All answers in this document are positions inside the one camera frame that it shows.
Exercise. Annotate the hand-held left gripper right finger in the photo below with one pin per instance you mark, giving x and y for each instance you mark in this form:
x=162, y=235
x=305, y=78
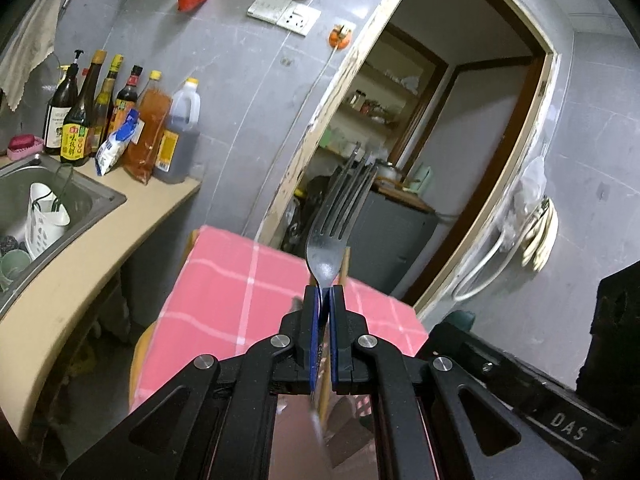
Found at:
x=337, y=340

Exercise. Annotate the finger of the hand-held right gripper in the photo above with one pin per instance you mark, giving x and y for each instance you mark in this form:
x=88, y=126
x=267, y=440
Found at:
x=460, y=340

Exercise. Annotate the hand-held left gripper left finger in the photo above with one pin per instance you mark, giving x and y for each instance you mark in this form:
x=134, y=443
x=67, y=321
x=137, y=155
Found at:
x=315, y=340

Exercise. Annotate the dark metal fork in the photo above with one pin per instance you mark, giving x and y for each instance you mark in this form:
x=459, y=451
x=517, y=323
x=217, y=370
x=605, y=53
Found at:
x=322, y=255

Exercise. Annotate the pink checkered tablecloth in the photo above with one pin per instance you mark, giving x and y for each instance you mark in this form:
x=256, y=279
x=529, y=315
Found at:
x=225, y=290

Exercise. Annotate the grey cabinet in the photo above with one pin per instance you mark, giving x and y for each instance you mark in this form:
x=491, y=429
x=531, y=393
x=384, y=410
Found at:
x=395, y=240

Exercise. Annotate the black bag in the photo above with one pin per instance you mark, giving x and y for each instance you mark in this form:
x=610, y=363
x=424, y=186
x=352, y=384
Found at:
x=315, y=200

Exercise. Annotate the clear plastic bag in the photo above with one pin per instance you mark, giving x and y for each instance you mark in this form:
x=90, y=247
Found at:
x=527, y=195

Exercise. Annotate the pale green container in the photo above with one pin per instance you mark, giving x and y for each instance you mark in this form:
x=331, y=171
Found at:
x=419, y=180

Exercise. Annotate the metal pot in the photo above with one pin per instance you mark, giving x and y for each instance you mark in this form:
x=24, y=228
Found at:
x=389, y=172

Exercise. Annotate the large dark oil jug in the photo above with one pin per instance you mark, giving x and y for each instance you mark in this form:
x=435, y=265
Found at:
x=177, y=145

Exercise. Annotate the beige kitchen counter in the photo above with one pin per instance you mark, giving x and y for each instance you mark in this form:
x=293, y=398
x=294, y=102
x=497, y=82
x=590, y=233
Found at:
x=65, y=305

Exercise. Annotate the wooden pantry shelf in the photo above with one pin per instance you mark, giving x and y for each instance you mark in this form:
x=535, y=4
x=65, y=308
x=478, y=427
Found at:
x=380, y=85

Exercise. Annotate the orange sauce bottle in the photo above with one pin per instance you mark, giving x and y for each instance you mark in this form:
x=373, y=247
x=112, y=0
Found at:
x=147, y=135

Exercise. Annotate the stainless steel sink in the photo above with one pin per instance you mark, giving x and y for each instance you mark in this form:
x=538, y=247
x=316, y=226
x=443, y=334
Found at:
x=85, y=205

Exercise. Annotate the white and blue packet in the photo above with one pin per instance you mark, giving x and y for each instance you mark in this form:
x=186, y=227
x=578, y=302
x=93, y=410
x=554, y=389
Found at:
x=116, y=145

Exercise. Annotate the white slotted utensil holder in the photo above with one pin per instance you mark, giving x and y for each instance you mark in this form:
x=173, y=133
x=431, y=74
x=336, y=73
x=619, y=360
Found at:
x=45, y=220

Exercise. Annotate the red label dark bottle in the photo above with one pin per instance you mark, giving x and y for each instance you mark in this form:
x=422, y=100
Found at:
x=129, y=95

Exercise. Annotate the green cup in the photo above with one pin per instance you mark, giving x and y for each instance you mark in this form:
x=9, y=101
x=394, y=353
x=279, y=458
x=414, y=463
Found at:
x=14, y=267

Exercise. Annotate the yellow neck sauce bottle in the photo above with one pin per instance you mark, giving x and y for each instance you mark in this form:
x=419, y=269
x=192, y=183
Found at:
x=106, y=105

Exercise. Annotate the yellow label soy sauce bottle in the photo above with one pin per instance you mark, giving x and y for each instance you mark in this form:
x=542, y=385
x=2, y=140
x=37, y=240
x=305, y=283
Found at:
x=77, y=130

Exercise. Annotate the dark pump bottle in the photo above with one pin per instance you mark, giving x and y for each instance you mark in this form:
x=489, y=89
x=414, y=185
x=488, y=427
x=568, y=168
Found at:
x=59, y=110

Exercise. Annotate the pink soap dish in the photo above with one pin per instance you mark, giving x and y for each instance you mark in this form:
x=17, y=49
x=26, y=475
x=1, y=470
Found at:
x=24, y=146

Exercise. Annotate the beige hanging towel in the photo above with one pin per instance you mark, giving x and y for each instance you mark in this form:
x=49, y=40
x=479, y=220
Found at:
x=30, y=45

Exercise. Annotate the worn white door frame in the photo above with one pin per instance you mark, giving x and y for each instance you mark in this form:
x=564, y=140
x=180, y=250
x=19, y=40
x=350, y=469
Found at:
x=325, y=110

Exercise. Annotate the orange wall hook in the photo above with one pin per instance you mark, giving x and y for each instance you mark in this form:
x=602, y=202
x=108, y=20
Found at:
x=339, y=37

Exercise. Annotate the white wall socket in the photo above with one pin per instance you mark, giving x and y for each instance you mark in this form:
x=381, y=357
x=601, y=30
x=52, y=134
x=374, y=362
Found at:
x=300, y=20

